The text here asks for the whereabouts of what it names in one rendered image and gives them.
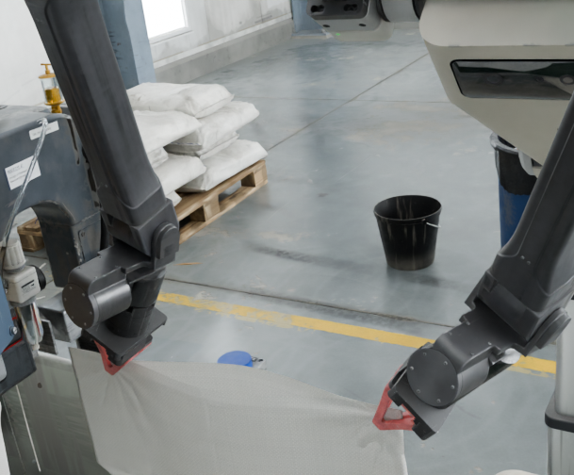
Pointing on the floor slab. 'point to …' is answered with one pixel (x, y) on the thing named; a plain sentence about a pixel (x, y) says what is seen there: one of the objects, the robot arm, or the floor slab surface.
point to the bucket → (408, 230)
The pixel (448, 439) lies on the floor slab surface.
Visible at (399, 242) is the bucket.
